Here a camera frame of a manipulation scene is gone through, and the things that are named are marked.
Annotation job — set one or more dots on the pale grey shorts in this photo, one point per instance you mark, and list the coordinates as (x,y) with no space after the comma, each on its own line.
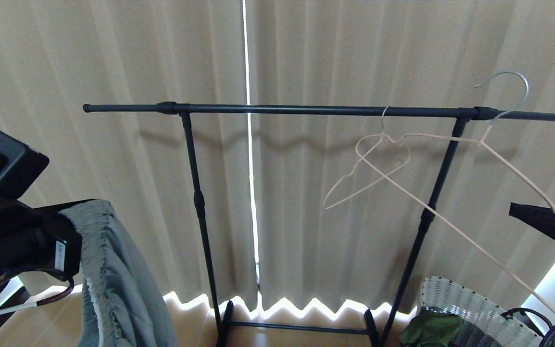
(123,289)

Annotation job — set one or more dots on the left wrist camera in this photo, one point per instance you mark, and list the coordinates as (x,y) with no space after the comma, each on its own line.
(7,164)

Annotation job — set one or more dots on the green garment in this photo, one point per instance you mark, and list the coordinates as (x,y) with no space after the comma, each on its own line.
(427,330)

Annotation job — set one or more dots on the white laundry basket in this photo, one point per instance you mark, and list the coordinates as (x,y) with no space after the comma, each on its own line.
(451,294)

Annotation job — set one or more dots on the pink clothes hanger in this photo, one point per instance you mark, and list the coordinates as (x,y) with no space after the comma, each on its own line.
(382,136)
(527,94)

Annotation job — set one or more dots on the black clothes rack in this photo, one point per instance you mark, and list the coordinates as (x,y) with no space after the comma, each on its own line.
(306,110)

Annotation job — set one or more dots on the beige curtain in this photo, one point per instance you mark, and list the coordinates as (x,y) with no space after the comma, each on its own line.
(113,58)

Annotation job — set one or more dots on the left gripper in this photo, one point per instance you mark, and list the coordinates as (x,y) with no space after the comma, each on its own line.
(17,241)

